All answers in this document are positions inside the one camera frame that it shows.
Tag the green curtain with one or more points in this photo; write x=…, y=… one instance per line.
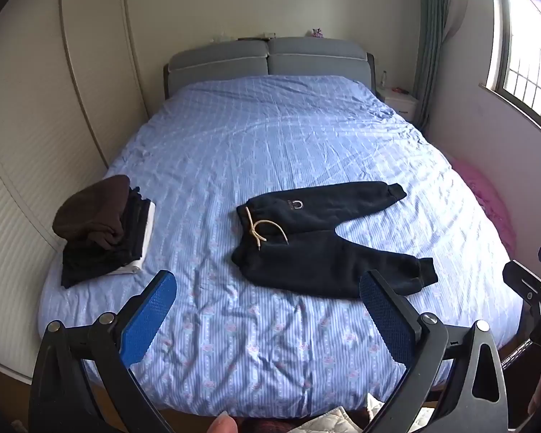
x=433, y=31

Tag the white sliding wardrobe doors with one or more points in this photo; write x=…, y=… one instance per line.
x=36, y=121

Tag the pink blanket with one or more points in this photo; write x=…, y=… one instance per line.
x=487, y=198

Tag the white folded cloth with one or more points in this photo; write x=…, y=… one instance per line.
x=146, y=230

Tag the small pink toy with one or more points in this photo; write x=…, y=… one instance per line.
x=317, y=33

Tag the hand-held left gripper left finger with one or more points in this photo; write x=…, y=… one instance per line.
x=148, y=320

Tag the white quilted garment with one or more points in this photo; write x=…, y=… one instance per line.
x=333, y=421

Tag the bed with blue sheet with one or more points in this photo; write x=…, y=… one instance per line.
x=252, y=144

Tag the person's left hand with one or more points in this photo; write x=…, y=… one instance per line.
x=223, y=426

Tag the black folded clothes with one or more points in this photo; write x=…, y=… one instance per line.
x=99, y=257

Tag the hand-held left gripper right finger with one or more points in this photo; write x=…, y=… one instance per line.
x=387, y=320

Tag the barred window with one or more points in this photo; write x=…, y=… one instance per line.
x=523, y=54

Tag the grey padded headboard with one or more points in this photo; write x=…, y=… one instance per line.
x=297, y=56

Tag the white nightstand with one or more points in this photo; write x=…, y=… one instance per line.
x=401, y=103

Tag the brown folded pants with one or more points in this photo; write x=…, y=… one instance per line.
x=90, y=212

